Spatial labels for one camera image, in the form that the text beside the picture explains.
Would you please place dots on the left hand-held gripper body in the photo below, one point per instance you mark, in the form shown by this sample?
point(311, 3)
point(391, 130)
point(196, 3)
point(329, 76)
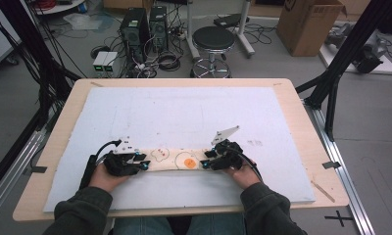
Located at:
point(120, 163)

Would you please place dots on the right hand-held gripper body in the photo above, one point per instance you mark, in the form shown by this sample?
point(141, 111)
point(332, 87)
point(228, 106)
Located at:
point(228, 156)

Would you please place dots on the person's left leg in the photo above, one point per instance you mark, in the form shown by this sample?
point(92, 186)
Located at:
point(141, 226)

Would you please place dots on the person's right hand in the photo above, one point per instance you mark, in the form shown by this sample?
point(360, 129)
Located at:
point(244, 178)

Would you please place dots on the slim black computer tower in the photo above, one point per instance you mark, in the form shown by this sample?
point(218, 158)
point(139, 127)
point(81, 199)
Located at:
point(158, 27)

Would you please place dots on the person's left hand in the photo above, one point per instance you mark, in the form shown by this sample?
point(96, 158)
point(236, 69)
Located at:
point(106, 179)

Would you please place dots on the thin wooden stick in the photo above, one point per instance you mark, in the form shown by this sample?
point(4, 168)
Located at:
point(323, 191)

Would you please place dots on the cream muslin cloth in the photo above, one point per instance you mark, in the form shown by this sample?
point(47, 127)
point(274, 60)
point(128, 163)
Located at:
point(174, 160)

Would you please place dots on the round white table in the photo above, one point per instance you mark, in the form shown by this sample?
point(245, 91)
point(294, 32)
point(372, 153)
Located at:
point(60, 6)

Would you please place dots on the clear plastic bag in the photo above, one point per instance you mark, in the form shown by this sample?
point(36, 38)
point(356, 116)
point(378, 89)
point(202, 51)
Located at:
point(83, 21)

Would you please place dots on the brown cardboard box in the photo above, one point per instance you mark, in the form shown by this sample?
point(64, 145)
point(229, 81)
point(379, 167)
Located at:
point(306, 29)

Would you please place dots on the person's leg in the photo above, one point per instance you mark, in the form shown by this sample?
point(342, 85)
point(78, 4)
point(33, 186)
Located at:
point(141, 226)
point(218, 225)

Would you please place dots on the small white power box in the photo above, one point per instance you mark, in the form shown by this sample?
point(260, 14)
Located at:
point(99, 62)
point(110, 62)

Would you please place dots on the person's right leg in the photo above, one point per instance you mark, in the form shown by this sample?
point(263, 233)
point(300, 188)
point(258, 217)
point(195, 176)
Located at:
point(218, 225)

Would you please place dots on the large black computer tower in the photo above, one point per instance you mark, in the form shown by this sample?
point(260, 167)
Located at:
point(134, 31)

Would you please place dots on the white floor board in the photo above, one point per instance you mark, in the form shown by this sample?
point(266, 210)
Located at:
point(388, 67)

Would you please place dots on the aluminium rail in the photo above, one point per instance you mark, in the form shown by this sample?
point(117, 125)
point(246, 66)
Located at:
point(11, 176)
point(344, 176)

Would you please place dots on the white metal stand leg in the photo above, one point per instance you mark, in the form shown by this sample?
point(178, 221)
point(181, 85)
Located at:
point(191, 32)
point(244, 32)

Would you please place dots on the black frame strut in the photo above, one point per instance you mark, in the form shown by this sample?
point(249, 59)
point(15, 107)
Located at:
point(344, 55)

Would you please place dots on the black round stool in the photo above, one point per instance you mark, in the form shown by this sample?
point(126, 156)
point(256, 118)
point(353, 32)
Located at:
point(213, 38)

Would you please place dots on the black flat pad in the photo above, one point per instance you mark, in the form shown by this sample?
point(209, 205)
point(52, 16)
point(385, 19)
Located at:
point(230, 20)

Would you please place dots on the grey tape piece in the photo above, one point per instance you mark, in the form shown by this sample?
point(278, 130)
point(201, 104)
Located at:
point(331, 164)
point(37, 169)

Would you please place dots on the grey and black machine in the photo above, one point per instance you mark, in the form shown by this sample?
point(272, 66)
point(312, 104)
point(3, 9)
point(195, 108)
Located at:
point(368, 55)

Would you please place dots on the black round headset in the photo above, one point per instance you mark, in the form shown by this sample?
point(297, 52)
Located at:
point(100, 51)

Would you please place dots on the white foam board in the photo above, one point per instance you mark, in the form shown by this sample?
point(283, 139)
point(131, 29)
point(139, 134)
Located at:
point(171, 111)

